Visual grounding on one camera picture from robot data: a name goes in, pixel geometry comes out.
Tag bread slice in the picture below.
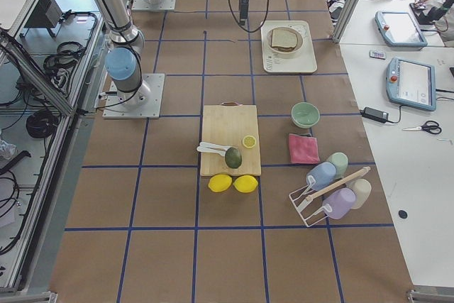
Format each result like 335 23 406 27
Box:
271 28 298 47
272 46 295 53

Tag white round plate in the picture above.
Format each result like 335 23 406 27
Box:
267 26 304 55

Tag bread slice under egg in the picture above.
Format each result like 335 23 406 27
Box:
272 46 295 53

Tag cream bear tray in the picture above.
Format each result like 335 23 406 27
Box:
261 21 318 74

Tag wooden cutting board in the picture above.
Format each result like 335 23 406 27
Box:
200 104 262 177

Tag green bowl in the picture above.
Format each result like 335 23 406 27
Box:
291 102 320 128

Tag lemon slice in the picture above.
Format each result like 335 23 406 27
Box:
242 135 257 149

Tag white plastic spoon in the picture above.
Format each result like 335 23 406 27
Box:
199 141 231 151

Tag white plastic fork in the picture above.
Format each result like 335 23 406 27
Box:
196 145 226 158

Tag far teach pendant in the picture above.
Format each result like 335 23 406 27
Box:
375 11 428 49

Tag teach pendant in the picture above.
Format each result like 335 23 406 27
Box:
385 57 436 111
375 11 428 49

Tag green avocado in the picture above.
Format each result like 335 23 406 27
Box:
224 147 243 169

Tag pink cloth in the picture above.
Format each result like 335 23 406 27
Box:
289 133 320 165

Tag black power adapter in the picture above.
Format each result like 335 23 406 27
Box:
360 106 389 123

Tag whole yellow lemon right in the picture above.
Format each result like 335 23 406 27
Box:
233 175 258 194

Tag whole yellow lemon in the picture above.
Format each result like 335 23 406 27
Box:
208 174 233 193
233 175 258 194

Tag whole yellow lemon left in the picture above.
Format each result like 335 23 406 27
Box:
208 174 233 193

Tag near teach pendant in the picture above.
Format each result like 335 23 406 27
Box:
385 57 436 111

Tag green cup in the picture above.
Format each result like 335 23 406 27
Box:
326 152 348 180

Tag blue cup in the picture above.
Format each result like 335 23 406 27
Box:
306 162 336 191

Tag cream cup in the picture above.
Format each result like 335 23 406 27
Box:
346 178 372 209

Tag purple cup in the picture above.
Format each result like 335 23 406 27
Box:
322 187 356 219

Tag black scissors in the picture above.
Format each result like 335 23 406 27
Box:
402 120 443 135

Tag white wire cup rack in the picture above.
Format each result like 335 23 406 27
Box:
288 175 336 227

